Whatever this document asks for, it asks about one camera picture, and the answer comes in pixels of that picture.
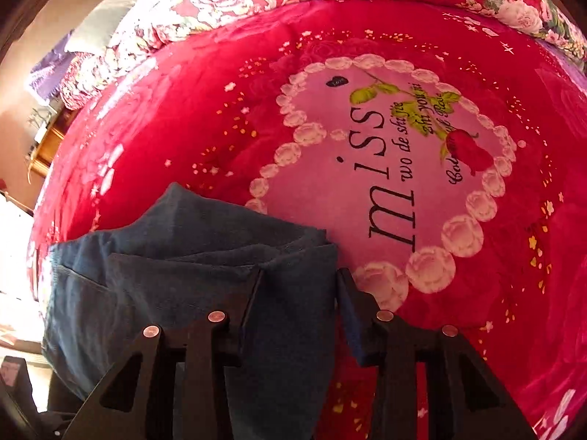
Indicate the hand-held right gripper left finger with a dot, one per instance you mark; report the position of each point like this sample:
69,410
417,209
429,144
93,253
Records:
247,318

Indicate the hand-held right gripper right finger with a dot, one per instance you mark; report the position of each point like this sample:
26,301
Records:
354,325

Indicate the blue denim pants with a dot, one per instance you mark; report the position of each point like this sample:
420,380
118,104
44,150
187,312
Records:
160,275

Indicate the red rose printed bedspread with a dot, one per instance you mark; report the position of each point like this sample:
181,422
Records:
206,101

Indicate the wooden side cabinet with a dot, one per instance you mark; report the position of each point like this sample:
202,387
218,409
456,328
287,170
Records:
48,144

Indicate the purple ruffled cloth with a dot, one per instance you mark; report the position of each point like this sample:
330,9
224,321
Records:
50,68

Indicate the white pillow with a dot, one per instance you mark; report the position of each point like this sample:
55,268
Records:
108,18

